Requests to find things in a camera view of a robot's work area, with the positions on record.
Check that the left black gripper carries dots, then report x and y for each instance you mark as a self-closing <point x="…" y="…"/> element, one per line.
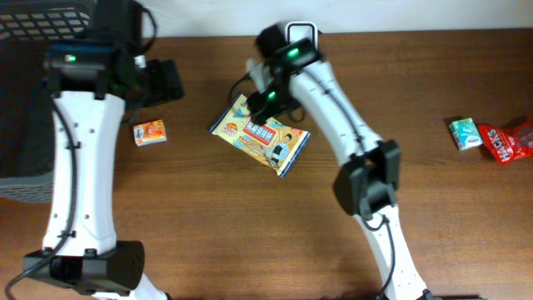
<point x="164" y="79"/>

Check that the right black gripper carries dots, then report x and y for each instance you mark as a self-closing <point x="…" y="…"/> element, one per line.
<point x="264" y="103"/>

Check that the yellow snack bag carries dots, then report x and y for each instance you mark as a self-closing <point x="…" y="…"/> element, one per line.
<point x="273" y="144"/>

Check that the orange tissue pack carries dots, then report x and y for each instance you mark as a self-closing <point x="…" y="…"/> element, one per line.
<point x="149" y="133"/>

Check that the green Kleenex tissue pack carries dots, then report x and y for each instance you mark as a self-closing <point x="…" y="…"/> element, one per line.
<point x="465" y="134"/>

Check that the red Hacks candy bag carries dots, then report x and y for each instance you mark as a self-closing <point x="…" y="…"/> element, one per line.
<point x="508" y="145"/>

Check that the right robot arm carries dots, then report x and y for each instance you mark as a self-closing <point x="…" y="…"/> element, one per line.
<point x="294" y="73"/>

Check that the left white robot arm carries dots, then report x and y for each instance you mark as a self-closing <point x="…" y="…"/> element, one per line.
<point x="90" y="81"/>

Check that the white barcode scanner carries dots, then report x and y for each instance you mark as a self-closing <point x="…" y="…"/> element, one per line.
<point x="298" y="30"/>

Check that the grey plastic mesh basket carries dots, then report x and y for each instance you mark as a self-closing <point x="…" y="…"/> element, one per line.
<point x="27" y="129"/>

